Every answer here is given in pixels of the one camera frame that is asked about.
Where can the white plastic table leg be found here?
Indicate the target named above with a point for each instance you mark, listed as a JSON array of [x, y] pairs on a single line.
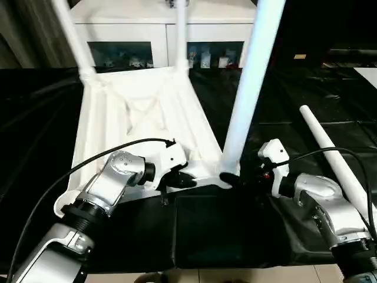
[[181, 35], [324, 141], [73, 38], [250, 88]]

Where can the white plastic table top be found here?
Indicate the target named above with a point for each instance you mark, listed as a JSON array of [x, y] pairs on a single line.
[[117, 123]]

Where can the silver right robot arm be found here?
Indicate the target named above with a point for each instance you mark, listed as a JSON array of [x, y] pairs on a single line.
[[332, 212]]

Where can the black table mat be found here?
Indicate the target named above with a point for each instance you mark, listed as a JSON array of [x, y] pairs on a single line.
[[221, 230]]

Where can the small yellow label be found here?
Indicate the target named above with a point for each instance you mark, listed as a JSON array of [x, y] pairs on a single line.
[[300, 56]]

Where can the white flat board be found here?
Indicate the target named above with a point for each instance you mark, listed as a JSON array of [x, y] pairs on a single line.
[[366, 76]]

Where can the white cabinet with glass doors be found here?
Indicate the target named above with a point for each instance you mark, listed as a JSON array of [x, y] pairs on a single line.
[[132, 32]]

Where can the black cabinet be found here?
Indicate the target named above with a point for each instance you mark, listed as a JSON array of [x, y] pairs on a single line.
[[330, 26]]

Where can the black white spotted toy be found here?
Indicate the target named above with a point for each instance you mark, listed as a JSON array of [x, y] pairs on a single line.
[[170, 3]]

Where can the grey curtain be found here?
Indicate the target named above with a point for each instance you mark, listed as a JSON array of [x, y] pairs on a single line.
[[29, 32]]

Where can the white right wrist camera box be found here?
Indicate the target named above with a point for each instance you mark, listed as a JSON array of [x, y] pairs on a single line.
[[275, 150]]

